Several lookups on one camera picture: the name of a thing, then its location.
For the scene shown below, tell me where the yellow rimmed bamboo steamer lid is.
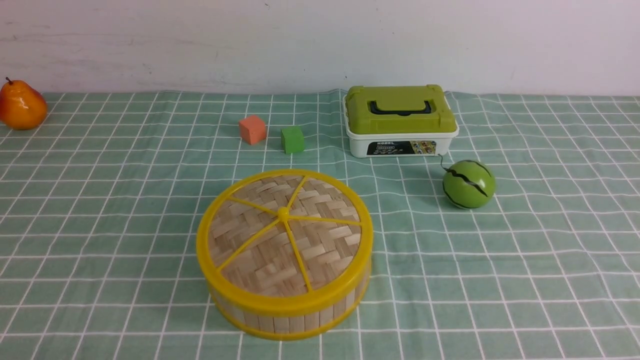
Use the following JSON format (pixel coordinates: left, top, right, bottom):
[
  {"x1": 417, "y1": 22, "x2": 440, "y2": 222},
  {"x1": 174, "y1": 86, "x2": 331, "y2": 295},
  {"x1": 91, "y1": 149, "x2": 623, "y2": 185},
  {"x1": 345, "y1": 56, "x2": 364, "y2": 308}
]
[{"x1": 196, "y1": 168, "x2": 374, "y2": 317}]

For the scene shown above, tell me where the green lidded storage box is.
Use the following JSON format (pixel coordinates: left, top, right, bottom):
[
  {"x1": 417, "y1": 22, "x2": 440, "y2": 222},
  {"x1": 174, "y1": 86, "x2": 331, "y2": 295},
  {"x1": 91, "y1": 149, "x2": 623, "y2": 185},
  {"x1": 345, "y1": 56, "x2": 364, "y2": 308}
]
[{"x1": 342, "y1": 84, "x2": 459, "y2": 158}]

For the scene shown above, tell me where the green foam cube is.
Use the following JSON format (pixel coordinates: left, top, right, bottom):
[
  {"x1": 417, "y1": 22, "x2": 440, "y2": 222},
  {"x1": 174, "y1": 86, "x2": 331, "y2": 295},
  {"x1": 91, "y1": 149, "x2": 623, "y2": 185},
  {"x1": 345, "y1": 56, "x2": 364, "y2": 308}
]
[{"x1": 280, "y1": 125, "x2": 306, "y2": 155}]

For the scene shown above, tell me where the orange foam cube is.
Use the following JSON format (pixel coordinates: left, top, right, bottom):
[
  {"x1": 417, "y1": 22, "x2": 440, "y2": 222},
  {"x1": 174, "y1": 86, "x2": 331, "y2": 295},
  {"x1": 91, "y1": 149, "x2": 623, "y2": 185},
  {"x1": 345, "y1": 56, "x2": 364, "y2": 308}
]
[{"x1": 238, "y1": 115, "x2": 268, "y2": 145}]

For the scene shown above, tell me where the green toy watermelon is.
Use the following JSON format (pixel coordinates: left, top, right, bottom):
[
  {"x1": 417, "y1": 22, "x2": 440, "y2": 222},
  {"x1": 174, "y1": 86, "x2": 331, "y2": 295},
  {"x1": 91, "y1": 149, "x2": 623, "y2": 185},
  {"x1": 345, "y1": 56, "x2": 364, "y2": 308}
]
[{"x1": 438, "y1": 153, "x2": 497, "y2": 210}]

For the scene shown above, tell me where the orange toy pear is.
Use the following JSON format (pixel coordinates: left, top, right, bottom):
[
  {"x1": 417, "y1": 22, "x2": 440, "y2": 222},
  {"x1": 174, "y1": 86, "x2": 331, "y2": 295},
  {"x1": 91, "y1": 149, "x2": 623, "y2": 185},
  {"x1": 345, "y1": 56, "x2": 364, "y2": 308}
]
[{"x1": 0, "y1": 77, "x2": 48, "y2": 131}]

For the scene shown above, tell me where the yellow rimmed bamboo steamer basket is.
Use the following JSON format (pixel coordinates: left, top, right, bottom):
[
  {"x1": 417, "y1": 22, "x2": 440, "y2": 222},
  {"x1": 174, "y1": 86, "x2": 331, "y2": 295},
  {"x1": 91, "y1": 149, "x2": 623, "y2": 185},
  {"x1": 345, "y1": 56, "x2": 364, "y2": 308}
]
[{"x1": 208, "y1": 265, "x2": 372, "y2": 341}]

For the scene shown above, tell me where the green checkered tablecloth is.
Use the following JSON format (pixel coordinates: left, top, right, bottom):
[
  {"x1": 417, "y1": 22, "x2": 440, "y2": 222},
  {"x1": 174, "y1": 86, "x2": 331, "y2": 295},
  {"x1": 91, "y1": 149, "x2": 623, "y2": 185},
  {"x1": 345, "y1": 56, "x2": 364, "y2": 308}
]
[{"x1": 0, "y1": 89, "x2": 640, "y2": 360}]

